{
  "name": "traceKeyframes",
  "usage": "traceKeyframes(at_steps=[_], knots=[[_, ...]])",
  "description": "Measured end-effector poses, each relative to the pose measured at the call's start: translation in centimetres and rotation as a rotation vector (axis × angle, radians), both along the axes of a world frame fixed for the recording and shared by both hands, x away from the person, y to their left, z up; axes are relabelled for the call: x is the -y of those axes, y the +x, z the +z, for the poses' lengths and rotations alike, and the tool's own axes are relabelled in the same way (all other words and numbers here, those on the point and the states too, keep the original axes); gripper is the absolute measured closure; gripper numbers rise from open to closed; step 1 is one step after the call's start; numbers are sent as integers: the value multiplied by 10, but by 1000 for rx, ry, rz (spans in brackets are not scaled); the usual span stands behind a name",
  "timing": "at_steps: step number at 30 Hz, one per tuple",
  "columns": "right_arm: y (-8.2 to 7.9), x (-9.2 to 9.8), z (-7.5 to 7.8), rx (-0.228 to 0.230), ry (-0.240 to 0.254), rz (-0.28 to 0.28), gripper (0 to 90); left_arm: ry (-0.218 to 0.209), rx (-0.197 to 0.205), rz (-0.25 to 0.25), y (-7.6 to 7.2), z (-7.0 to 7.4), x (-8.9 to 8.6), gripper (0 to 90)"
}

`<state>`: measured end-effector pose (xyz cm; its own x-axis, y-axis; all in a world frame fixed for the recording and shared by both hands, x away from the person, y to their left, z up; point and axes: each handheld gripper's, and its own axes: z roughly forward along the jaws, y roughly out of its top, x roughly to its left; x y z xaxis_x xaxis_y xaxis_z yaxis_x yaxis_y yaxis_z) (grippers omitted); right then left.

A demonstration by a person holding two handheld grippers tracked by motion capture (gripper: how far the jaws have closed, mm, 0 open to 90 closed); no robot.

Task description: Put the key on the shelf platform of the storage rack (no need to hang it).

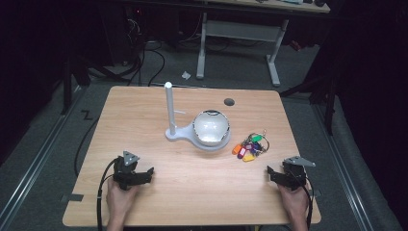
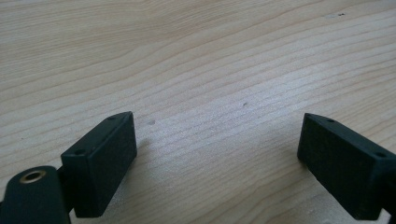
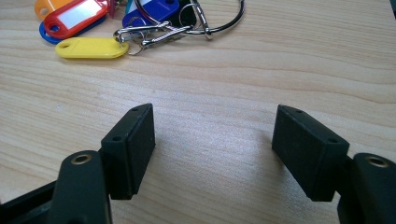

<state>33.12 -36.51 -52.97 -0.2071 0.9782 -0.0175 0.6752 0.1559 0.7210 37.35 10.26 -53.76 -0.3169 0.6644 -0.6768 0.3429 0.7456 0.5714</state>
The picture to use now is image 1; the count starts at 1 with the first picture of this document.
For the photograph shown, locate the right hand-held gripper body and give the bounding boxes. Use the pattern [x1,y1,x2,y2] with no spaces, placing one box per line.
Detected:
[281,155,317,192]

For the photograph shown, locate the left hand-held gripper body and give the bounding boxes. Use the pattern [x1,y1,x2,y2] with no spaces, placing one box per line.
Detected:
[112,150,142,192]

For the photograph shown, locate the person's left hand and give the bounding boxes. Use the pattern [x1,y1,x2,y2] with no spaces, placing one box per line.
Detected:
[106,178,140,220]

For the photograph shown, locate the person's right hand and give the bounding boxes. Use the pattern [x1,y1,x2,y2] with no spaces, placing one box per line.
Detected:
[276,182,312,223]

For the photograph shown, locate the key bunch with coloured tags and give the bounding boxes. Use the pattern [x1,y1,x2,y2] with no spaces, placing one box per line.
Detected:
[231,129,271,164]

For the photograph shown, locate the black tape strip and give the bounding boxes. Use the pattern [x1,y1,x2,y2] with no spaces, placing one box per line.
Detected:
[61,193,85,203]

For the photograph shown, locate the white stand with pole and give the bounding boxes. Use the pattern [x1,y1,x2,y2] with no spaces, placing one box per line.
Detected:
[164,81,232,152]

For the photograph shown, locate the shiny metal bowl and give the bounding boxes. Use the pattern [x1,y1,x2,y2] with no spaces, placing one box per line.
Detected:
[191,109,232,148]

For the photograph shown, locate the dark metal stand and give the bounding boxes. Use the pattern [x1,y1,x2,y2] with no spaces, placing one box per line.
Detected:
[59,54,92,116]

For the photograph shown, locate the black computer tower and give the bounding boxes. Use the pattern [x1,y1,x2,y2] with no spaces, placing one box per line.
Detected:
[107,4,146,66]

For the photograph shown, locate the desk with white legs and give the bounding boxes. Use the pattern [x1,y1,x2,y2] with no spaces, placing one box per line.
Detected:
[195,0,332,89]

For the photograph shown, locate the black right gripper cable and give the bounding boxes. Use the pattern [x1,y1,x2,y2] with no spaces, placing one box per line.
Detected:
[290,167,315,230]

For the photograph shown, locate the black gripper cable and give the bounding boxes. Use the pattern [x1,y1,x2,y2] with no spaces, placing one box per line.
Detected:
[290,167,315,230]
[96,157,120,231]

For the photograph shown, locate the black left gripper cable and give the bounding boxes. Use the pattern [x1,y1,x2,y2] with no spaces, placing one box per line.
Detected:
[96,157,120,231]

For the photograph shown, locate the black floor cable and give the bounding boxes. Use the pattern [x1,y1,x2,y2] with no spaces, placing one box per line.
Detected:
[73,117,100,178]

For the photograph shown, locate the metal floor rail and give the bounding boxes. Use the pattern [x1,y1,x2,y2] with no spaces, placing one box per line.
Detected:
[312,104,375,231]
[0,86,88,228]

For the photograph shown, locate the black looped floor cables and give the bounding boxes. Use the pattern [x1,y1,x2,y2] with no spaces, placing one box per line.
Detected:
[126,39,166,88]

